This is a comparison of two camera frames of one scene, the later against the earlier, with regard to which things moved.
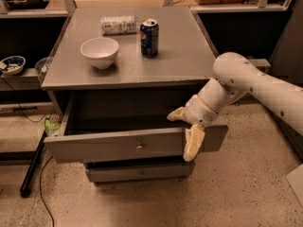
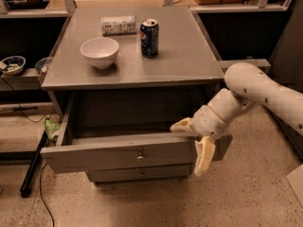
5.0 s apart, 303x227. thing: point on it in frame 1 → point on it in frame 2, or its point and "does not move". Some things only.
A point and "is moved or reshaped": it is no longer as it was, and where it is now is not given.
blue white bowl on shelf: (13, 64) does not move
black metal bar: (24, 190) does not move
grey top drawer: (104, 127) is moved or reshaped
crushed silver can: (118, 25) does not move
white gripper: (199, 112) → (206, 121)
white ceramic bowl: (100, 51) does not move
